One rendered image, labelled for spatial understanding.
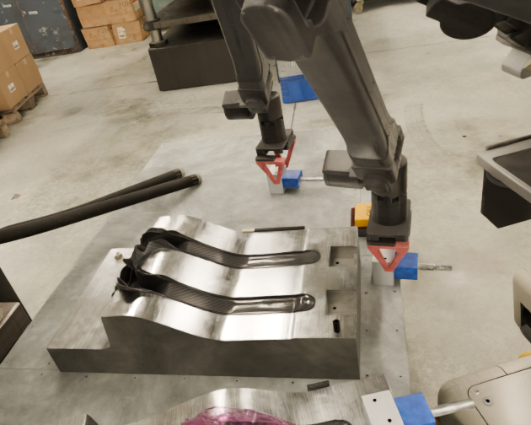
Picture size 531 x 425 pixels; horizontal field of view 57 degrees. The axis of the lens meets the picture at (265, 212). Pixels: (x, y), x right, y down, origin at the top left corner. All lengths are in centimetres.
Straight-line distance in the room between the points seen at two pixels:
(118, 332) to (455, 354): 131
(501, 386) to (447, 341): 49
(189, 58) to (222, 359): 410
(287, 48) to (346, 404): 45
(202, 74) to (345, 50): 429
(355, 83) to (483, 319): 156
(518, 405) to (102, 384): 98
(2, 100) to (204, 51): 191
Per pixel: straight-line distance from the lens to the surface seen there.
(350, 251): 86
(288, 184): 118
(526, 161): 78
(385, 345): 81
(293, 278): 80
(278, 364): 76
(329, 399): 69
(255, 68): 97
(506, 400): 142
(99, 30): 747
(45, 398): 92
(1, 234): 113
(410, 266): 88
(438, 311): 199
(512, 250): 230
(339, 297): 78
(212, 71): 471
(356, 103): 53
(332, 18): 43
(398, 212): 80
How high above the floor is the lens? 141
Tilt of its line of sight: 33 degrees down
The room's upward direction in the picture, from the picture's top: 12 degrees counter-clockwise
